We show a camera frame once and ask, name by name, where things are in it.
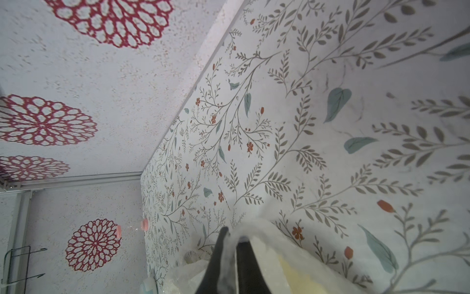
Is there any small pink cup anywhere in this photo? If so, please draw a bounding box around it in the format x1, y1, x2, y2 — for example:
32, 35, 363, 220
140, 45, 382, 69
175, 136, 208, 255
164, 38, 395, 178
141, 218, 149, 232

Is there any cream dinner plate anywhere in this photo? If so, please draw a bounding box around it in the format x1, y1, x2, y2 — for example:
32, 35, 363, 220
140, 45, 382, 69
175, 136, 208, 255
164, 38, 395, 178
277, 255, 328, 294

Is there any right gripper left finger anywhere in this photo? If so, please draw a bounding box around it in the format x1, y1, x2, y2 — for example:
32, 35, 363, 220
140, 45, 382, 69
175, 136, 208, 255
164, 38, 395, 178
195, 227, 229, 294

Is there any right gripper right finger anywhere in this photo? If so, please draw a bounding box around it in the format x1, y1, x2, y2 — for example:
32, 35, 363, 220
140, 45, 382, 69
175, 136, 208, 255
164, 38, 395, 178
236, 241, 271, 294

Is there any black wire wall rack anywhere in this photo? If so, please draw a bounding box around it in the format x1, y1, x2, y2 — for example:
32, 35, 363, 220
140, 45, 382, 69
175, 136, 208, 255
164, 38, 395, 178
1, 246, 48, 289

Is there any bubble-wrapped plate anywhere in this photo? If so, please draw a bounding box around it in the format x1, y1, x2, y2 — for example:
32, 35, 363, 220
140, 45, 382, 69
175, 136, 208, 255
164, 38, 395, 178
183, 250, 211, 265

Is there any clear bubble wrap sheet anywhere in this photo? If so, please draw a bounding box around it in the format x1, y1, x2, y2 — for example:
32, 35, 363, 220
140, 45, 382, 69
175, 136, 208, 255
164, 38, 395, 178
160, 219, 363, 294

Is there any pink wall hook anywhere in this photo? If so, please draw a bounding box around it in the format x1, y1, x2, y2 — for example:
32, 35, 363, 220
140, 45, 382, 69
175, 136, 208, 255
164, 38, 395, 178
116, 225, 122, 239

